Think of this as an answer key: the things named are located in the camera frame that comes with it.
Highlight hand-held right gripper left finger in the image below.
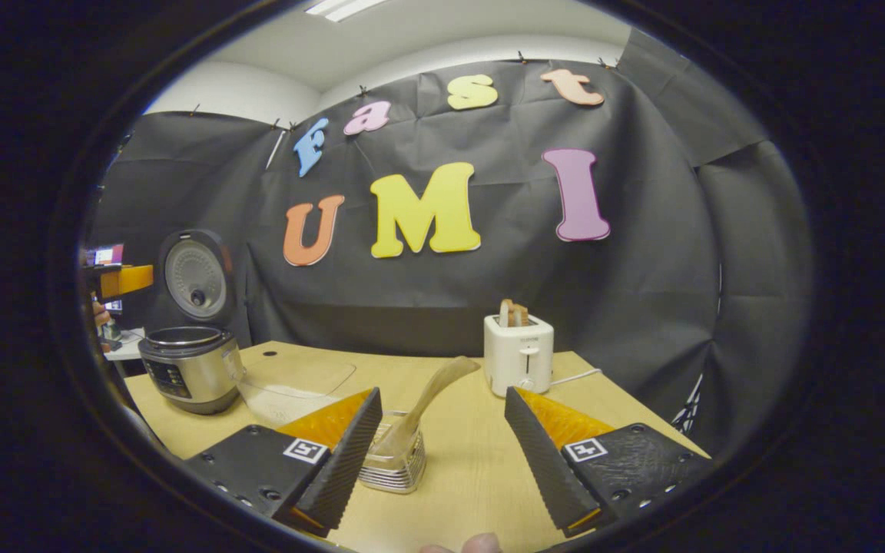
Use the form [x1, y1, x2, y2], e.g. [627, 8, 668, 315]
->
[185, 386, 383, 538]

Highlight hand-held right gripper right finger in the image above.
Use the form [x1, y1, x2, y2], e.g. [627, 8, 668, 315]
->
[504, 386, 714, 538]

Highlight metal wire chopstick holder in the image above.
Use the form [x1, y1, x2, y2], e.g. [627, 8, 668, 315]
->
[358, 421, 428, 495]

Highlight black and silver rice cooker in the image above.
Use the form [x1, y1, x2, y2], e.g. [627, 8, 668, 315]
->
[138, 228, 248, 416]

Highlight wooden spoon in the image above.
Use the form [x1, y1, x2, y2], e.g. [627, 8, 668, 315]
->
[372, 356, 482, 462]

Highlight white side table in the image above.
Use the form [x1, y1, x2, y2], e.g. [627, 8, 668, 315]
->
[103, 329, 148, 363]

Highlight clear plastic container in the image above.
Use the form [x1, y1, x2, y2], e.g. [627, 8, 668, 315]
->
[237, 361, 358, 428]

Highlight white toaster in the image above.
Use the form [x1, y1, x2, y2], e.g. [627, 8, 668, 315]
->
[483, 313, 555, 399]

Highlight black backdrop cloth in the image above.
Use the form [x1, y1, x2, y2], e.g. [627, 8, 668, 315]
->
[89, 27, 816, 454]

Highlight ceiling light panel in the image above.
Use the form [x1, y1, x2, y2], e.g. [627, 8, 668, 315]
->
[304, 0, 389, 22]

